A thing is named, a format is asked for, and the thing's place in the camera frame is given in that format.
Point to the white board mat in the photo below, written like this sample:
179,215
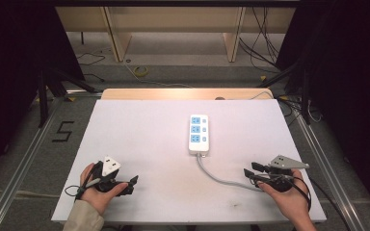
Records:
147,144

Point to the person's left hand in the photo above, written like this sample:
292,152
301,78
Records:
94,197

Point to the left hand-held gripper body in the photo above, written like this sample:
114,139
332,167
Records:
110,165

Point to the person's right hand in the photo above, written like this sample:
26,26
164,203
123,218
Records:
290,202

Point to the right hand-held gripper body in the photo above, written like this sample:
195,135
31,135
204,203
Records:
285,163

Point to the aluminium floor rail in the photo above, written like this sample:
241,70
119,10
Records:
330,179
19,166

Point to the black curtain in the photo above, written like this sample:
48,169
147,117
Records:
353,96
13,80

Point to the white power strip blue sockets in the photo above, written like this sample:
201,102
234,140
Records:
198,134

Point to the black metal stand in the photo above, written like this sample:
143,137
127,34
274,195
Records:
305,96
42,96

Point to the yellow tape roll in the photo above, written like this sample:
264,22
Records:
140,71

